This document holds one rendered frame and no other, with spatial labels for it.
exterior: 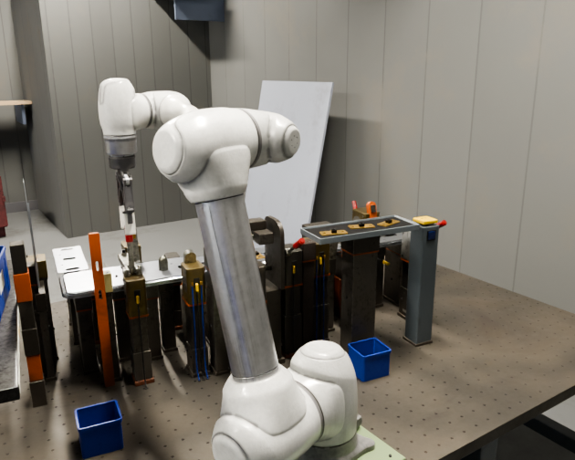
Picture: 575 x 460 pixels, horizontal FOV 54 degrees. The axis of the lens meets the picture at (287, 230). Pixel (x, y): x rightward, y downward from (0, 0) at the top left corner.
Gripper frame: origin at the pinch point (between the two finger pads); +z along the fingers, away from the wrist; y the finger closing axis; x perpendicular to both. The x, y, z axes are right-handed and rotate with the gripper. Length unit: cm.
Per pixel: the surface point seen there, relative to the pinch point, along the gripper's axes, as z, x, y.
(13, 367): 19, 33, -42
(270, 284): 25, -43, -7
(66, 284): 21.6, 18.6, 14.0
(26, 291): 15.2, 29.7, -4.7
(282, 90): -26, -173, 266
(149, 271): 21.6, -7.7, 14.0
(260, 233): 5.8, -38.7, -10.1
